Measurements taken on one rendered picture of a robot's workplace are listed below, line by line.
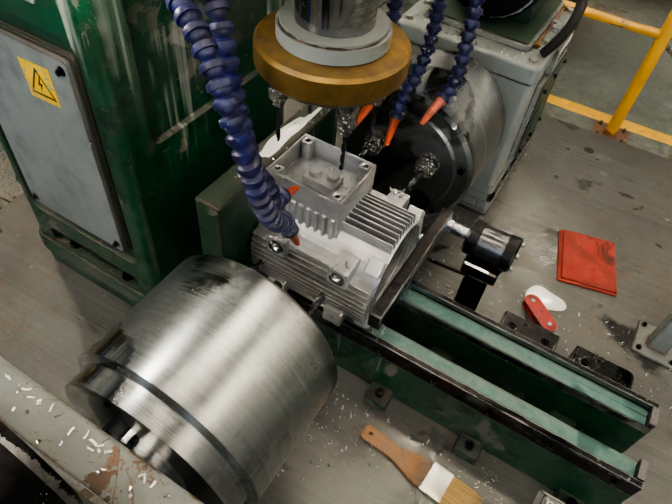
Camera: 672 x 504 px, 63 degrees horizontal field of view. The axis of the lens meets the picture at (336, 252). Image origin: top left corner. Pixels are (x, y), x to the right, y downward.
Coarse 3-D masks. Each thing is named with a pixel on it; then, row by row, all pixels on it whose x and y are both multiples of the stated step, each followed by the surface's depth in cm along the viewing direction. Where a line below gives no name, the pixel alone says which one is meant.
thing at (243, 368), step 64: (192, 256) 66; (128, 320) 58; (192, 320) 56; (256, 320) 57; (128, 384) 52; (192, 384) 52; (256, 384) 55; (320, 384) 62; (128, 448) 54; (192, 448) 51; (256, 448) 54
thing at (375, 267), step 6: (408, 210) 80; (414, 210) 80; (420, 210) 80; (420, 216) 80; (420, 222) 82; (372, 258) 73; (378, 258) 74; (372, 264) 73; (378, 264) 73; (384, 264) 73; (258, 270) 88; (366, 270) 73; (372, 270) 73; (378, 270) 73; (384, 270) 75; (372, 276) 73; (378, 276) 73; (360, 324) 82; (366, 324) 82
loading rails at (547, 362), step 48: (336, 336) 89; (384, 336) 86; (432, 336) 93; (480, 336) 87; (384, 384) 91; (432, 384) 82; (480, 384) 82; (528, 384) 87; (576, 384) 83; (480, 432) 84; (528, 432) 78; (576, 432) 78; (624, 432) 83; (576, 480) 79; (624, 480) 73
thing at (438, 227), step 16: (432, 224) 87; (448, 224) 88; (432, 240) 85; (416, 256) 82; (400, 272) 80; (416, 272) 83; (400, 288) 78; (384, 304) 76; (368, 320) 76; (384, 320) 77
